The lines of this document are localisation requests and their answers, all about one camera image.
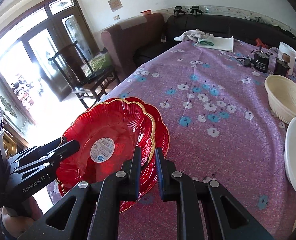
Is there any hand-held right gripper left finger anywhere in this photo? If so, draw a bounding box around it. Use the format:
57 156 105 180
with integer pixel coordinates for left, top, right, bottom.
18 146 142 240

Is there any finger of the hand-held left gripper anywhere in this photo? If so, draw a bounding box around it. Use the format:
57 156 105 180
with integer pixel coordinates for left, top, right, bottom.
7 139 80 178

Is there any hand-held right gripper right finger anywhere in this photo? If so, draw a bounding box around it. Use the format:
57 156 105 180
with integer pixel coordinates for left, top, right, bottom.
154 147 276 240

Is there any large red flower plate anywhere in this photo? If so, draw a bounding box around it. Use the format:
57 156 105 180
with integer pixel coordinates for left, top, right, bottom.
57 96 170 213

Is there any small gold-rimmed red plate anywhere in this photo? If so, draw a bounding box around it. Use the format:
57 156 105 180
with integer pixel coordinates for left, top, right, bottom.
55 97 156 183

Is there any cream ribbed bowl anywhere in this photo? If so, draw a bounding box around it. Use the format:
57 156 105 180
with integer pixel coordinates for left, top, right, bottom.
264 74 296 125

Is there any person's left hand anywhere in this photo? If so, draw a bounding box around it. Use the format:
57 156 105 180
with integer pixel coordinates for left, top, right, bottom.
0 197 44 238

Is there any dark wooden chair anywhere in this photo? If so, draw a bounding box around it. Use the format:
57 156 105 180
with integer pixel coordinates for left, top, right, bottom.
48 40 121 109

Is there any green seat cushion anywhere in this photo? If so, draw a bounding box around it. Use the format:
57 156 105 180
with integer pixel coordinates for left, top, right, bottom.
88 53 113 72

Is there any wooden glass door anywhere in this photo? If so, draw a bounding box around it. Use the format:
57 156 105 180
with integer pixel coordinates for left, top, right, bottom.
0 0 100 143

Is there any brown armchair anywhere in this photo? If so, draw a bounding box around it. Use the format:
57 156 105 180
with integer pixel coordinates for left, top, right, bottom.
100 12 166 82

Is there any folded white towel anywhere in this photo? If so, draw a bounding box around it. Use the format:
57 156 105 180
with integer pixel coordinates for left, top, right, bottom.
196 36 235 53

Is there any black battery charger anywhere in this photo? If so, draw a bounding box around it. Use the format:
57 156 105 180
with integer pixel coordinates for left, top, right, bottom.
252 51 271 73

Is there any black sofa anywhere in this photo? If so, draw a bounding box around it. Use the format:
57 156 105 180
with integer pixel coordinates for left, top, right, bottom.
134 14 296 67

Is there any brown jar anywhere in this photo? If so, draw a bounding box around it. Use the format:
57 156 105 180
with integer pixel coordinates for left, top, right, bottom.
273 58 293 77

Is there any black device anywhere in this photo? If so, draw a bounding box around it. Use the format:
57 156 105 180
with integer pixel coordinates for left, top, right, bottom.
190 5 204 16
173 6 186 17

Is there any white plastic container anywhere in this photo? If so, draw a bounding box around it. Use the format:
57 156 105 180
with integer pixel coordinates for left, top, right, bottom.
278 42 296 76

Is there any small wall plaque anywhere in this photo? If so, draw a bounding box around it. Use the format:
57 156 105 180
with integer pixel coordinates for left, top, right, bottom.
108 0 123 12

